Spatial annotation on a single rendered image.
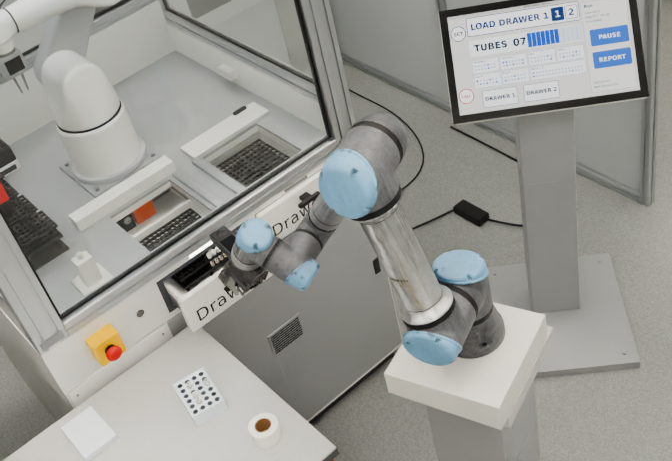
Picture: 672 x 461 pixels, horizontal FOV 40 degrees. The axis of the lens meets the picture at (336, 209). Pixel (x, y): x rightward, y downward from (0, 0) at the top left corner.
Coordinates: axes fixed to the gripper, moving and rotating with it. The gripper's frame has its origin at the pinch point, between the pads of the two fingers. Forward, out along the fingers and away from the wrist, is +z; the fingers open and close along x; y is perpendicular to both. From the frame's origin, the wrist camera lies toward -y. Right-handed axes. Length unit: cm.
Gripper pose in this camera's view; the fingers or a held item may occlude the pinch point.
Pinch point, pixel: (231, 276)
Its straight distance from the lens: 234.5
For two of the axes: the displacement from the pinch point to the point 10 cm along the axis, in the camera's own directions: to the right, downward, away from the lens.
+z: -2.1, 3.8, 9.0
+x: 7.4, -5.3, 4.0
